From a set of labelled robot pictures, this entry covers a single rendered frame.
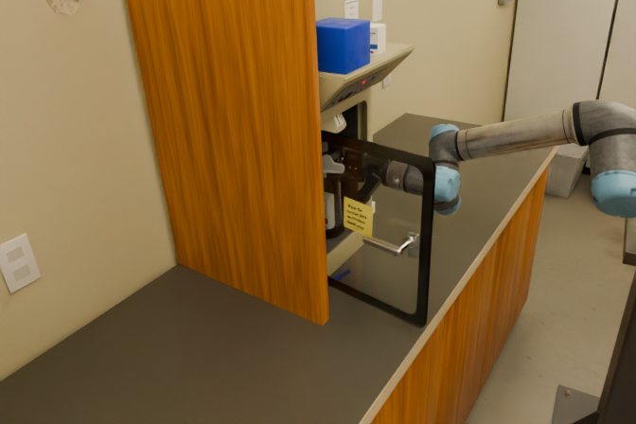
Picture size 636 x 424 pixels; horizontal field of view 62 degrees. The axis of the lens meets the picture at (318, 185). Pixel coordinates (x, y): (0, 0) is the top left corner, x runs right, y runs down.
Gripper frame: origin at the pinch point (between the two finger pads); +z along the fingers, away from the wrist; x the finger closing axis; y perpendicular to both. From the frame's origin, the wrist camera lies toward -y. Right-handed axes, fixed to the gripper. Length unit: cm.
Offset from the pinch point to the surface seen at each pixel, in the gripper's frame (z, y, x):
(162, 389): 2, -28, 59
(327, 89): -14.1, 26.6, 18.1
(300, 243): -10.7, -6.6, 26.0
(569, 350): -57, -122, -104
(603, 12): -21, -6, -293
